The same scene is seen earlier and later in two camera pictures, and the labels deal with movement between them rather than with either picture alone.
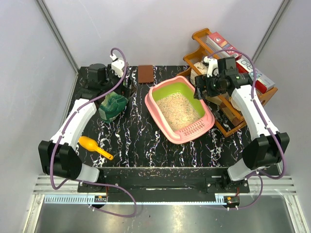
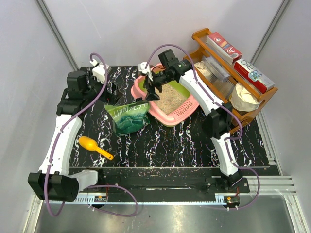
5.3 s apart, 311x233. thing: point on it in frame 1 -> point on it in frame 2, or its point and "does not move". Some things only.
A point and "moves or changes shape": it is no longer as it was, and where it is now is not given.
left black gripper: (125, 91) -> (112, 97)
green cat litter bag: (112, 106) moves or changes shape
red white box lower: (263, 83) does not move
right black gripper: (202, 81) -> (151, 95)
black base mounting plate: (165, 180) does not move
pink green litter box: (172, 106) moves or changes shape
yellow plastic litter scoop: (89, 144) does not move
